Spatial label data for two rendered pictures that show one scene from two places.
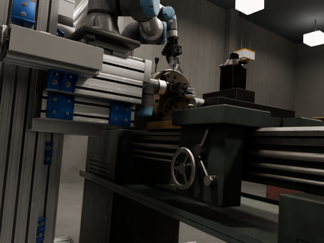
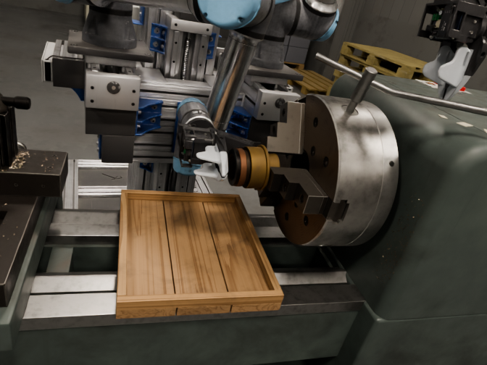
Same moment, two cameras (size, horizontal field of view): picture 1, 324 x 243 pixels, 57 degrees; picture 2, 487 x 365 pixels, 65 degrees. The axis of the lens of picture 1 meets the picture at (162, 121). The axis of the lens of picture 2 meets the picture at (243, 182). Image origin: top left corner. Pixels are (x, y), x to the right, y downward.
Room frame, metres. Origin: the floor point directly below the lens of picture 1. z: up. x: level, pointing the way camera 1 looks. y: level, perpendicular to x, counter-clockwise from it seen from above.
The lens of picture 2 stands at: (1.76, -0.79, 1.41)
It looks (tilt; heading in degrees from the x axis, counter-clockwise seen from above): 28 degrees down; 100
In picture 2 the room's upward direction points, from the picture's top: 13 degrees clockwise
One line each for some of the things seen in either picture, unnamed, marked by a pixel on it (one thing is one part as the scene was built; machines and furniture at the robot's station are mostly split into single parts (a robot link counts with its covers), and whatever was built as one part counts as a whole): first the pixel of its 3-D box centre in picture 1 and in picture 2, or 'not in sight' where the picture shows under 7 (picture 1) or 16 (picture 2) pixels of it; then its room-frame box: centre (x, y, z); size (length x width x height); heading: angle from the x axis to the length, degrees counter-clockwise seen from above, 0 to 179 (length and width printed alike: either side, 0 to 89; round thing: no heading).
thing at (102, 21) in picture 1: (101, 28); (110, 24); (1.10, 0.25, 1.21); 0.15 x 0.15 x 0.10
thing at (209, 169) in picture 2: (190, 95); (209, 172); (1.58, -0.14, 1.06); 0.09 x 0.06 x 0.03; 120
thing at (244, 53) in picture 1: (245, 55); not in sight; (7.61, -2.06, 3.28); 0.43 x 0.35 x 0.23; 126
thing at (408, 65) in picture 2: not in sight; (384, 92); (2.40, 4.59, 0.46); 1.31 x 0.90 x 0.93; 126
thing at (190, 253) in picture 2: (189, 128); (191, 242); (1.57, -0.15, 0.89); 0.36 x 0.30 x 0.04; 120
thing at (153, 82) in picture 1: (146, 85); (193, 118); (1.45, 0.09, 1.07); 0.11 x 0.08 x 0.09; 120
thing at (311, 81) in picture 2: not in sight; (310, 82); (1.34, 5.99, 0.06); 1.38 x 0.95 x 0.13; 126
